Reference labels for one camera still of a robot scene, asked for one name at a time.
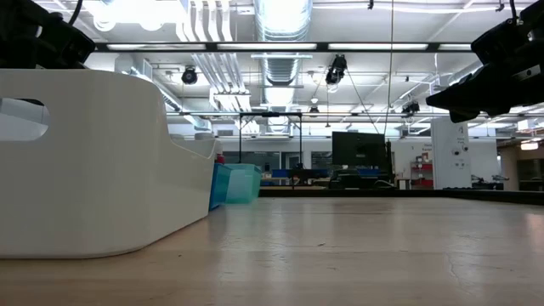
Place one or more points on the teal translucent plastic bin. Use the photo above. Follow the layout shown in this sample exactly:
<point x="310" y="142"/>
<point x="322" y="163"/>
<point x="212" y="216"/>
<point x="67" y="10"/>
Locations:
<point x="244" y="185"/>

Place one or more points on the glowing lamp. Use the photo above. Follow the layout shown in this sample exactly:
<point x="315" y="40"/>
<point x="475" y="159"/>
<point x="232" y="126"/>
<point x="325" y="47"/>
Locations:
<point x="529" y="146"/>

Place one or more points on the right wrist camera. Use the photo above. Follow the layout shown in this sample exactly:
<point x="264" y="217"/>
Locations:
<point x="495" y="40"/>

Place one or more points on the white square pillar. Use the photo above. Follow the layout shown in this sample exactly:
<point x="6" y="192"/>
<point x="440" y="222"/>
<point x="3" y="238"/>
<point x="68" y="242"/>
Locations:
<point x="450" y="170"/>

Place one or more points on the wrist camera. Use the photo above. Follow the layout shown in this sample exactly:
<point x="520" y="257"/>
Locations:
<point x="74" y="47"/>
<point x="495" y="40"/>

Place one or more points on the hanging black pulley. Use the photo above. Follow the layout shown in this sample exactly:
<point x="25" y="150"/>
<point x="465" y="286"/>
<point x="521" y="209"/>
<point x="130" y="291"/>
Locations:
<point x="189" y="76"/>
<point x="338" y="68"/>
<point x="411" y="107"/>

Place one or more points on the black computer monitor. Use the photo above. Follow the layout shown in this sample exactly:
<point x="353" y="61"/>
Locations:
<point x="357" y="151"/>

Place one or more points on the silver ceiling air duct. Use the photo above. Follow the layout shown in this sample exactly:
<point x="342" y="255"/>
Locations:
<point x="282" y="25"/>

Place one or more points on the overhead rig light bar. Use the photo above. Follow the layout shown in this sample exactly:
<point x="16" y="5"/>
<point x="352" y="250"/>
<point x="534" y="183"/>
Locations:
<point x="323" y="47"/>

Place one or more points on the red storage shelf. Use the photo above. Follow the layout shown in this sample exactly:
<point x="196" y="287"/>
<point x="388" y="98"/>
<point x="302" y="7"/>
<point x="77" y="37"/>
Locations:
<point x="423" y="183"/>

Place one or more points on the black aluminium table frame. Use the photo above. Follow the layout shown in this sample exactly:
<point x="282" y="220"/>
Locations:
<point x="425" y="193"/>

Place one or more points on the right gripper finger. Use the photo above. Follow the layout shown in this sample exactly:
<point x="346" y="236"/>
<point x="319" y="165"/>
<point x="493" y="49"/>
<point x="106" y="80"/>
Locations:
<point x="465" y="117"/>
<point x="455" y="98"/>

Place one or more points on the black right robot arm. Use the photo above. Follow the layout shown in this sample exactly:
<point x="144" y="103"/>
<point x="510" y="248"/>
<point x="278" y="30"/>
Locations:
<point x="535" y="10"/>

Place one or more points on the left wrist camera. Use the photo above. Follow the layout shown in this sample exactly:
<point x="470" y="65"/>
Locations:
<point x="74" y="47"/>

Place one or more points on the white plastic bin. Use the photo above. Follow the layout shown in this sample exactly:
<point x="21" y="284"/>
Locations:
<point x="106" y="178"/>

